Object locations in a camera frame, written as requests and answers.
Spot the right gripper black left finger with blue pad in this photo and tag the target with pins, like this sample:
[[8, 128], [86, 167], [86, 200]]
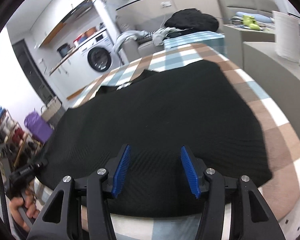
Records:
[[61, 216]]

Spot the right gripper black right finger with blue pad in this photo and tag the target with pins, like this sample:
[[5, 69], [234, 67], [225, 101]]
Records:
[[251, 216]]

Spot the black knit sweater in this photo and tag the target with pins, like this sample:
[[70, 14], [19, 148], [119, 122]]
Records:
[[157, 114]]

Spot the white grey clothes heap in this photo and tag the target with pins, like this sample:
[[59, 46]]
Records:
[[156, 36]]

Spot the black clothes pile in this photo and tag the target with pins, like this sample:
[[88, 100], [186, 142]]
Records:
[[192, 19]]

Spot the checkered brown blue bedspread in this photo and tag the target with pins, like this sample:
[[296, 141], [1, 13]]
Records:
[[282, 192]]

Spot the purple bag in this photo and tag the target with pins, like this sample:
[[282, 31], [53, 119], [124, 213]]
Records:
[[39, 128]]

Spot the woven laundry basket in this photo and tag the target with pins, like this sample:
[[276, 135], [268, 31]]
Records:
[[53, 112]]

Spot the wooden countertop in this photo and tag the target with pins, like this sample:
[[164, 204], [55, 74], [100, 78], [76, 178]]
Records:
[[68, 55]]

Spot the dark cooking pot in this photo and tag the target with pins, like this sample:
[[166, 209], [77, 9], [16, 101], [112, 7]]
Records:
[[64, 49]]

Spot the white washing machine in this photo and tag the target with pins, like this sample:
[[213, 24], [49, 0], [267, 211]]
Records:
[[95, 57]]

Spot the orange bowl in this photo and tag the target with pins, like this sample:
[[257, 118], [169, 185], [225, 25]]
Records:
[[90, 32]]

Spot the grey sofa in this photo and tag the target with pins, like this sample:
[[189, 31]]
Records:
[[135, 49]]

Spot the yellow green cloth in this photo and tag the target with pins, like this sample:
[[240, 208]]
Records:
[[250, 22]]

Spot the wire shoe rack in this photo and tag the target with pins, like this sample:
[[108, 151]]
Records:
[[16, 145]]

